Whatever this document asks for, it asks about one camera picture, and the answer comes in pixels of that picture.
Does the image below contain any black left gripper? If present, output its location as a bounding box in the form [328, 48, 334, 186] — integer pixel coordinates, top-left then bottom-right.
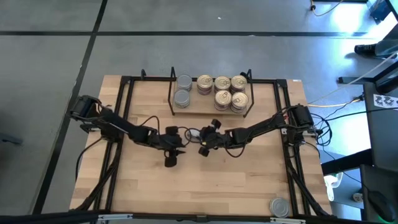
[154, 125, 187, 168]

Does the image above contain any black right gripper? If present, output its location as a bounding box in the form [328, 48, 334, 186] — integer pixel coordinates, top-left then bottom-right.
[198, 118, 234, 157]

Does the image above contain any wooden shelf with black legs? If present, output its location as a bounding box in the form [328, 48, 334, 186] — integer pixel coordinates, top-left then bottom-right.
[167, 66, 256, 119]

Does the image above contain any white plastic bag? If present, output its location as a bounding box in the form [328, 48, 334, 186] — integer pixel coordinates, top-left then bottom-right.
[323, 172, 343, 202]

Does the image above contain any black desk foot bar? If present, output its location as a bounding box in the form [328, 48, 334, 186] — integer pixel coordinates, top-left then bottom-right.
[320, 148, 374, 175]
[338, 60, 398, 94]

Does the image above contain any black crossbar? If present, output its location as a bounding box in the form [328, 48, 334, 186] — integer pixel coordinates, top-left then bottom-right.
[0, 210, 343, 224]

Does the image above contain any dark desk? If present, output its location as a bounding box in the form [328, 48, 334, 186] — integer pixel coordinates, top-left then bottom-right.
[360, 81, 398, 224]

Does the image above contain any person's foot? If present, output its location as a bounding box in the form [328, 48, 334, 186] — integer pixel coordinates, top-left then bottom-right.
[354, 43, 379, 56]

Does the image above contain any paper with black markers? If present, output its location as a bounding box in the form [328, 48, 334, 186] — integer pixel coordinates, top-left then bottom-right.
[373, 93, 398, 110]

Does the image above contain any black computer mouse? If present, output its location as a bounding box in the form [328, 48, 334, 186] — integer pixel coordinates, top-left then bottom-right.
[368, 190, 397, 222]

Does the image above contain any person's leg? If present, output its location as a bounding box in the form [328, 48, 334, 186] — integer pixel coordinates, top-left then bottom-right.
[374, 30, 398, 59]

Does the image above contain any blue box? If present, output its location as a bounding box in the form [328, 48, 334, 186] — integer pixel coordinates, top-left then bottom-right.
[366, 0, 392, 24]

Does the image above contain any left gripper camera cable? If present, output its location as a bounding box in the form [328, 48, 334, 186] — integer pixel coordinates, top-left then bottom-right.
[176, 126, 192, 147]

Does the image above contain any gripper camera cable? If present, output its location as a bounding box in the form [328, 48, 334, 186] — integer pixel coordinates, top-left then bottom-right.
[223, 136, 248, 159]
[176, 126, 192, 147]

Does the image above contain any right gripper camera cable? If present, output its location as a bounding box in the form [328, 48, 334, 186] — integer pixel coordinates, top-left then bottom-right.
[223, 136, 248, 159]

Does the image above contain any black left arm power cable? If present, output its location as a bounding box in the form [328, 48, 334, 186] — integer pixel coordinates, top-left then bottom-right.
[75, 136, 105, 182]

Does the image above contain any silver crossbar bracket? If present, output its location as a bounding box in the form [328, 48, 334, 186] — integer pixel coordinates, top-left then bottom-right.
[96, 213, 134, 222]
[269, 217, 307, 224]

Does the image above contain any black cable bundle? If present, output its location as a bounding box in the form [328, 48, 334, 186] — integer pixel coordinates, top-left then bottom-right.
[310, 113, 335, 147]

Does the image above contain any yellow cable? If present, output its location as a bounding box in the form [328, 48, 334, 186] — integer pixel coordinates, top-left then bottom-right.
[307, 98, 364, 108]

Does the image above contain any cable with black plug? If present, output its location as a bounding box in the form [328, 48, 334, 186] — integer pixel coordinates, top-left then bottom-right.
[310, 0, 345, 17]

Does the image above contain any white cable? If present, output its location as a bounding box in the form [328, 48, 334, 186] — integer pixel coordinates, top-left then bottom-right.
[307, 52, 398, 104]

